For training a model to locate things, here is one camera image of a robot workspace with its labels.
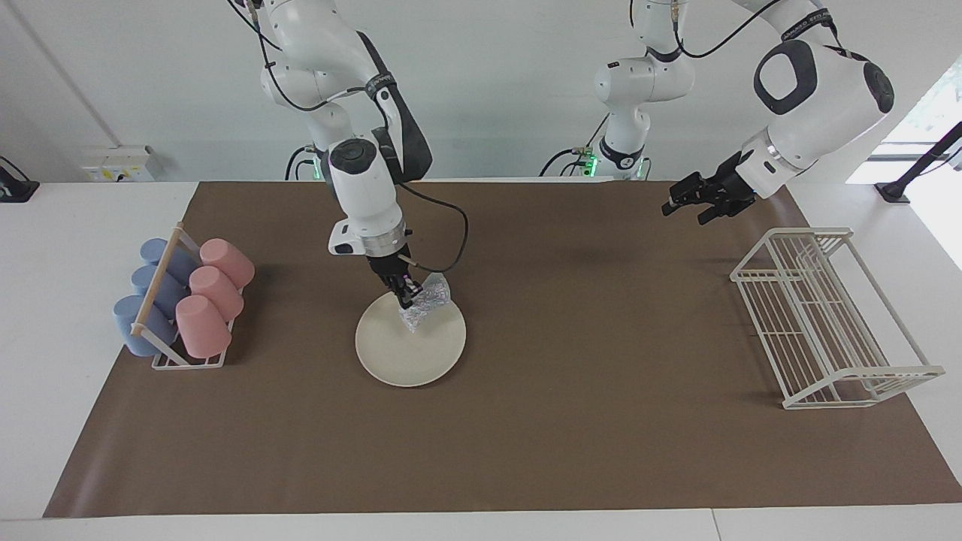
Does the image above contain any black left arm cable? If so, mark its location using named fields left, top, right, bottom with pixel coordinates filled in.
left=629, top=0, right=828, bottom=60

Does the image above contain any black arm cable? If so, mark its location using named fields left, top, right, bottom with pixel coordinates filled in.
left=629, top=0, right=828, bottom=60
left=225, top=0, right=469, bottom=276

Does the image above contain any black left base cable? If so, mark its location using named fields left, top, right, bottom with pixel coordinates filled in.
left=537, top=113, right=610, bottom=179

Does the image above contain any black table clamp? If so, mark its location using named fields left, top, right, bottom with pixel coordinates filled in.
left=0, top=155, right=41, bottom=204

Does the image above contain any cream round plate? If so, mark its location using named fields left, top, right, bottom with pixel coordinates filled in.
left=355, top=289, right=467, bottom=388

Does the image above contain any white wire dish rack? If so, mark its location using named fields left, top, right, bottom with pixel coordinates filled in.
left=729, top=226, right=947, bottom=411

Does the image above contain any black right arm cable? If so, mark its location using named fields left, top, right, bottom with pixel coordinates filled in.
left=225, top=0, right=469, bottom=276

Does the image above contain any blue plastic cup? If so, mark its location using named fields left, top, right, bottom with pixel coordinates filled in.
left=139, top=237, right=201, bottom=286
left=130, top=264, right=189, bottom=321
left=112, top=294, right=180, bottom=358

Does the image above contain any white wall socket box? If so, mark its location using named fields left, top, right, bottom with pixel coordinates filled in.
left=80, top=144, right=157, bottom=184

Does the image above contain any pink plastic cup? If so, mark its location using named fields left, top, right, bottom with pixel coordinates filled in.
left=187, top=265, right=246, bottom=322
left=174, top=294, right=233, bottom=360
left=198, top=237, right=256, bottom=291

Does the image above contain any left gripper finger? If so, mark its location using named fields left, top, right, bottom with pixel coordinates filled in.
left=696, top=197, right=737, bottom=227
left=661, top=172, right=711, bottom=217

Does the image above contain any silver glitter sponge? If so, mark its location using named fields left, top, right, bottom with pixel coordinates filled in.
left=396, top=272, right=452, bottom=336

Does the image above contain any black right base cable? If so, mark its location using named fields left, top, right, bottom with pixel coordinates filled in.
left=283, top=144, right=331, bottom=182

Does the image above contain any brown paper table mat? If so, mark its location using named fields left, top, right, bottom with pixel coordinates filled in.
left=43, top=180, right=962, bottom=519

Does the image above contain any black base cable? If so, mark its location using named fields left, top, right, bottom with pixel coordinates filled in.
left=537, top=113, right=610, bottom=179
left=283, top=144, right=331, bottom=182

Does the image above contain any white cup rack wooden rod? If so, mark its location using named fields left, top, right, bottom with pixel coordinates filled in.
left=129, top=221, right=246, bottom=371

